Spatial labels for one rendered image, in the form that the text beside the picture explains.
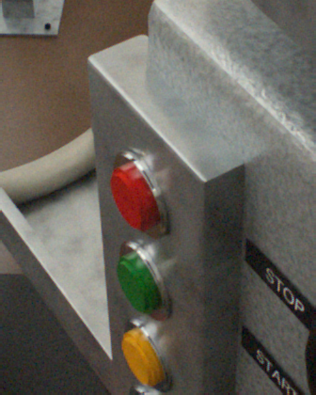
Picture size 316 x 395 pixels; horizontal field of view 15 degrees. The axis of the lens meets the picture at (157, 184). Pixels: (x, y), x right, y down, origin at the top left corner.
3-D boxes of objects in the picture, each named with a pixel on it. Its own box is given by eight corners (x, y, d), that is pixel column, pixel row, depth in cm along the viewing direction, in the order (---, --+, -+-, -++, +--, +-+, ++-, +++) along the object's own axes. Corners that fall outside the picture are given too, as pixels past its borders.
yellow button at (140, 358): (171, 388, 52) (170, 354, 50) (151, 400, 52) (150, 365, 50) (140, 348, 54) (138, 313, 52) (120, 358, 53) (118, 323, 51)
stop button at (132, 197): (168, 234, 45) (166, 187, 43) (145, 246, 44) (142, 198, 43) (132, 194, 46) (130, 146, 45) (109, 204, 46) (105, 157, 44)
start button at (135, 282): (169, 317, 48) (169, 276, 47) (148, 328, 48) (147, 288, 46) (136, 276, 50) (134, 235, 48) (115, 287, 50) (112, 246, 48)
